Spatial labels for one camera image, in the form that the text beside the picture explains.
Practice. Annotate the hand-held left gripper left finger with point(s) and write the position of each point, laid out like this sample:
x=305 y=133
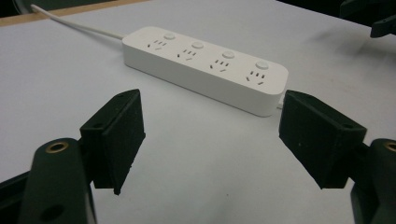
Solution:
x=120 y=140

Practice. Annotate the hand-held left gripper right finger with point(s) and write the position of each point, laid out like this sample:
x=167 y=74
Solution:
x=317 y=140

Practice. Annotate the white power strip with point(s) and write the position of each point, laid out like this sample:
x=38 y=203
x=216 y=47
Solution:
x=205 y=70

